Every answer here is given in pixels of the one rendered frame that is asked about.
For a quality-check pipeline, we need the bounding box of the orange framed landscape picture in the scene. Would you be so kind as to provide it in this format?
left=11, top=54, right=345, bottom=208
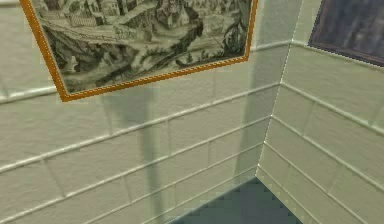
left=18, top=0, right=260, bottom=103

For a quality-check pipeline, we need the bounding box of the dark framed blue picture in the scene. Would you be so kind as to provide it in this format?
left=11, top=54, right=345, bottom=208
left=307, top=0, right=384, bottom=68

